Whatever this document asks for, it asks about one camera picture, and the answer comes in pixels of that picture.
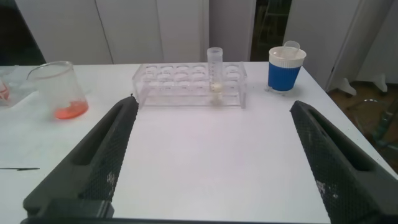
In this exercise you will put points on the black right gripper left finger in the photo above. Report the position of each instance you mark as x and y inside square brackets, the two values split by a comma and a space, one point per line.
[93, 161]

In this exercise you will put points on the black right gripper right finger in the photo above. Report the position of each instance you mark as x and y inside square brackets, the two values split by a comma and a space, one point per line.
[348, 174]

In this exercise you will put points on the clear plastic test tube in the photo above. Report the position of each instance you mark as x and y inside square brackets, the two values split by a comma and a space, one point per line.
[291, 46]

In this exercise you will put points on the clear glass beaker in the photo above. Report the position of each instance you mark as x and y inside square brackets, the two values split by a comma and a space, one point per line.
[62, 99]

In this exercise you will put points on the clear acrylic test tube rack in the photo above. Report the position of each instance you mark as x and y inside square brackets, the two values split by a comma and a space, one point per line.
[174, 90]

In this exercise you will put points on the red liquid test tube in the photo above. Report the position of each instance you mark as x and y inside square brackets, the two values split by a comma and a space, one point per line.
[3, 91]

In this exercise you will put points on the yellow liquid test tube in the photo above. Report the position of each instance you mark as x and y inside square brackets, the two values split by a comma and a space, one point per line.
[215, 68]

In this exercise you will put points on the blue white paper cup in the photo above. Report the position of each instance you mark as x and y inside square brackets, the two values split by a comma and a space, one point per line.
[284, 74]

